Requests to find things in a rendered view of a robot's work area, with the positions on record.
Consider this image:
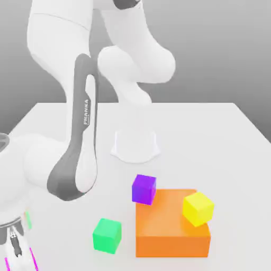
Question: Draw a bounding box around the small green cube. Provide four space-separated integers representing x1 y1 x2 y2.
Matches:
92 218 122 255

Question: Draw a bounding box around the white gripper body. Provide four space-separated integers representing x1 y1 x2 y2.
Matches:
4 240 39 271

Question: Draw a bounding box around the large orange box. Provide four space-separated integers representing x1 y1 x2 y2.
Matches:
135 188 212 258

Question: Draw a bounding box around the small yellow cube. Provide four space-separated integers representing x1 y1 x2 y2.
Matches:
182 191 215 228

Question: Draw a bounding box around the small purple cube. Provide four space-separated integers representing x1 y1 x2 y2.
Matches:
131 174 157 206

